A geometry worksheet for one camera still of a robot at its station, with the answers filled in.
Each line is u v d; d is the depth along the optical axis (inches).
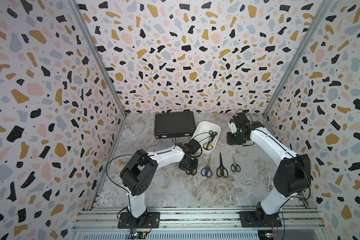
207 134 44.4
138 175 18.8
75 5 27.2
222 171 35.9
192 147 29.1
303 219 30.0
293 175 18.0
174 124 42.2
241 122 27.5
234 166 36.7
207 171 35.9
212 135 43.1
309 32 31.3
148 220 28.8
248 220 28.8
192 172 34.5
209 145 40.5
